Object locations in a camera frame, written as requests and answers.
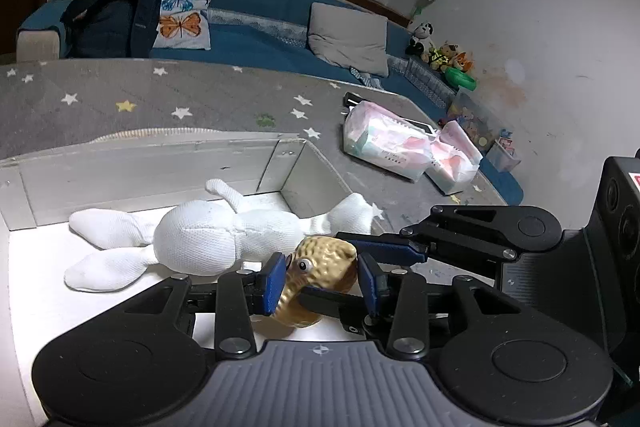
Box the grey cushion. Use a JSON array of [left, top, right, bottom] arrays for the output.
[[306, 2, 390, 78]]

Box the black cardboard box white inside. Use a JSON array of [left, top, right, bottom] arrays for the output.
[[0, 129, 373, 427]]

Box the blue sofa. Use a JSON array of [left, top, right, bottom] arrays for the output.
[[15, 0, 525, 205]]

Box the brown bear plush toy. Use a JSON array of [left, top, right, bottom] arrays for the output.
[[427, 42, 461, 72]]

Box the clear plastic toy bin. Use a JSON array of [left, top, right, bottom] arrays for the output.
[[446, 87, 502, 152]]

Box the green plastic bowl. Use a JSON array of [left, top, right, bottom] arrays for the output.
[[445, 67, 478, 92]]

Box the small pink tissue pack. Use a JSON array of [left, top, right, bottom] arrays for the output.
[[425, 121, 483, 196]]

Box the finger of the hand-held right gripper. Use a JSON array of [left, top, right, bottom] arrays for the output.
[[299, 286, 371, 325], [334, 204, 522, 267]]

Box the large pink tissue pack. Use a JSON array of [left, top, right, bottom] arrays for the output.
[[342, 101, 442, 182]]

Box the tan peanut toy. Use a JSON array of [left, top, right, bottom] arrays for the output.
[[270, 235, 360, 330]]

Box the plaid cloth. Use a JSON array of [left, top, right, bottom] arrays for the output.
[[349, 67, 387, 90]]

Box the black phone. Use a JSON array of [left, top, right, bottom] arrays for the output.
[[342, 92, 439, 134]]

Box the panda plush toy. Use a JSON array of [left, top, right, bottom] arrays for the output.
[[406, 21, 435, 60]]

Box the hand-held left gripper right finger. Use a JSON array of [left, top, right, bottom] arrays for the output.
[[356, 252, 525, 361]]

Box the white plush doll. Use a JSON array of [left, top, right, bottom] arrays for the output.
[[64, 178, 383, 293]]

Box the small clear plastic box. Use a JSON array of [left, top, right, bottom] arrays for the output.
[[485, 129, 521, 174]]

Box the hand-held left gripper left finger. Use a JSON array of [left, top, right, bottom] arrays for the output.
[[120, 252, 291, 361]]

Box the dark blue backpack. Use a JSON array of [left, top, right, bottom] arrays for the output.
[[59, 0, 163, 59]]

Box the orange fox plush toy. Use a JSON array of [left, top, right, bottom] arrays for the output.
[[452, 51, 476, 76]]

